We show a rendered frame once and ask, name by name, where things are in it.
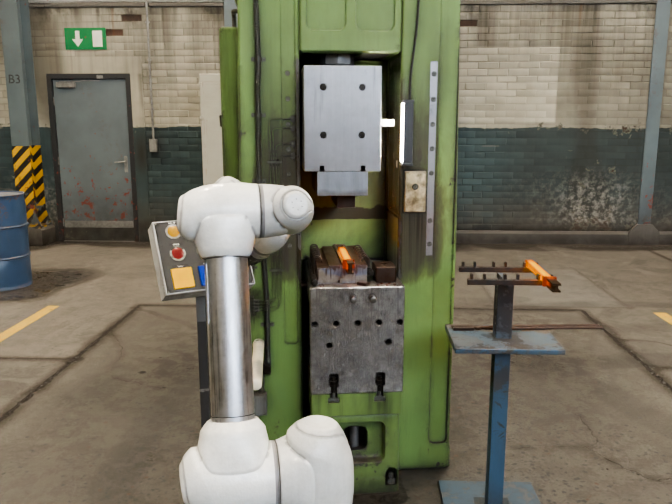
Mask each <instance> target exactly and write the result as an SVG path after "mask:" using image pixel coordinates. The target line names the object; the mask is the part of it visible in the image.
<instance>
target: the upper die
mask: <svg viewBox="0 0 672 504"><path fill-rule="evenodd" d="M312 187H313V189H314V191H315V193H316V194H317V196H367V195H368V171H364V170H362V169H361V171H338V172H324V171H323V170H322V169H321V167H320V172H312Z"/></svg>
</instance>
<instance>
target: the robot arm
mask: <svg viewBox="0 0 672 504"><path fill-rule="evenodd" d="M313 215H314V205H313V201H312V199H311V197H310V195H309V194H308V193H307V192H306V191H305V190H304V189H302V188H300V187H297V186H283V185H272V184H251V183H242V182H240V181H239V180H237V179H235V178H233V177H230V176H226V177H221V178H220V179H218V180H217V181H216V182H215V183H214V184H209V185H204V186H201V187H198V188H195V189H192V190H190V191H188V192H187V193H185V194H184V195H182V196H180V198H179V200H178V210H177V229H178V231H179V232H180V234H181V236H182V237H184V238H185V239H186V240H188V241H194V242H195V245H196V247H197V250H198V253H199V255H200V257H201V258H202V259H205V284H206V311H207V325H208V349H209V375H210V402H211V419H210V420H208V421H207V422H206V423H205V425H204V426H203V427H202V429H201V431H200V435H199V441H198V446H197V447H191V448H190V449H189V450H188V451H187V452H186V453H185V454H184V456H183V459H182V461H181V463H180V465H179V476H180V485H181V492H182V498H183V501H184V503H185V504H352V503H353V493H354V465H353V456H352V452H351V449H350V446H349V444H348V441H347V438H346V436H345V434H344V432H343V430H342V428H341V427H340V425H339V424H338V423H337V422H336V421H335V420H334V419H332V418H330V417H327V416H321V415H312V416H307V417H304V418H302V419H300V420H298V421H296V422H295V423H294V424H293V425H292V426H290V427H289V429H288V430H287V435H285V436H283V437H280V438H278V439H276V440H269V439H268V435H267V431H266V426H265V425H264V423H263V422H262V421H261V420H260V419H259V418H258V417H257V416H255V409H254V387H253V364H252V342H251V319H250V296H249V274H248V269H250V268H249V266H250V265H251V266H254V265H256V264H257V263H259V262H260V261H262V260H263V259H266V258H268V257H269V256H270V255H271V254H272V253H273V252H276V251H278V250H279V249H280V248H281V247H283V245H284V244H285V243H286V242H287V240H288V239H289V237H290V235H291V234H297V233H299V232H301V231H303V230H304V229H305V228H306V227H307V226H308V225H309V224H310V223H311V221H312V218H313Z"/></svg>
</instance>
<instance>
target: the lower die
mask: <svg viewBox="0 0 672 504"><path fill-rule="evenodd" d="M336 245H343V246H344V247H345V248H346V250H347V252H348V254H349V256H350V258H351V259H352V260H353V259H354V260H355V267H354V268H352V270H353V272H354V274H347V272H346V269H343V259H342V257H341V255H340V253H339V251H338V249H337V247H336ZM354 246H355V245H351V246H346V245H345V244H333V246H322V249H319V251H320V254H321V257H322V263H321V260H320V258H319V257H316V258H315V273H316V277H317V281H318V284H343V283H357V282H359V281H366V282H367V263H366V262H365V260H364V259H363V260H362V262H361V259H362V258H363V257H361V259H359V258H360V257H358V255H359V254H360V252H359V254H358V255H357V253H356V251H354V250H355V249H353V247H354ZM338 280H340V282H337V281H338Z"/></svg>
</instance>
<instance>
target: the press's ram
mask: <svg viewBox="0 0 672 504"><path fill-rule="evenodd" d="M299 78H300V164H301V166H302V168H303V170H304V171H305V172H320V167H321V169H322V170H323V171H324V172H338V171H361V169H362V170H364V171H380V170H381V127H394V119H381V98H382V66H335V65H304V66H303V68H302V70H301V72H300V74H299Z"/></svg>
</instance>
